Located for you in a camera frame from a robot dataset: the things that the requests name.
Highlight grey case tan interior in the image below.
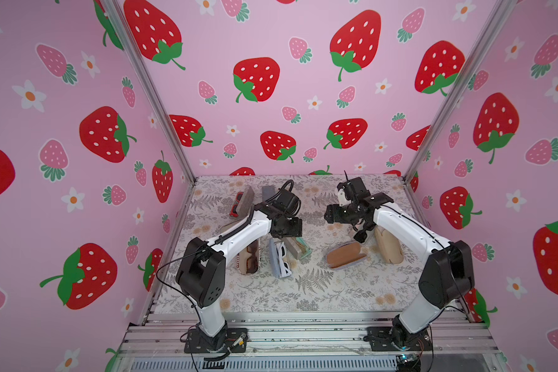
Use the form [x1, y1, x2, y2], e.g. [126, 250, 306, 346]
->
[325, 241, 367, 270]

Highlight grey case with red glasses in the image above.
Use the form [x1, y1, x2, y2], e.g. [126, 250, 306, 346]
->
[229, 186, 254, 219]

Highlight floral table mat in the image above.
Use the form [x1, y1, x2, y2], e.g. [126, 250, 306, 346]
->
[150, 174, 461, 313]

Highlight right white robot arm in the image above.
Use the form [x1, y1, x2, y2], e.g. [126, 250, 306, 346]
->
[324, 178, 475, 350]

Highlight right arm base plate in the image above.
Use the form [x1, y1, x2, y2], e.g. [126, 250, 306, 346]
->
[363, 326, 432, 353]

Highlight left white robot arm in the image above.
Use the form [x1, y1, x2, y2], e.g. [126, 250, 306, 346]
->
[175, 179, 302, 338]

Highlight grey case mint interior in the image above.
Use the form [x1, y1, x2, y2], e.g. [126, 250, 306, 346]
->
[283, 237, 312, 260]

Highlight electronics board with cables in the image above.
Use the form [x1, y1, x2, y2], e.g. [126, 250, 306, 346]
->
[395, 354, 422, 372]

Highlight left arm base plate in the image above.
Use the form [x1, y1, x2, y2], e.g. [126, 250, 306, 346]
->
[184, 326, 249, 362]

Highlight aluminium rail frame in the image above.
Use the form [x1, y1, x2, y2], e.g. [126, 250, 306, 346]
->
[108, 311, 509, 371]

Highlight light blue case white glasses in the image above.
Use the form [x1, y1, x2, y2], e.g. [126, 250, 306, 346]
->
[269, 239, 292, 279]

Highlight blue-grey case purple glasses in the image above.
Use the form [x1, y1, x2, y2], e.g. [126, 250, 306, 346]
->
[262, 185, 277, 202]

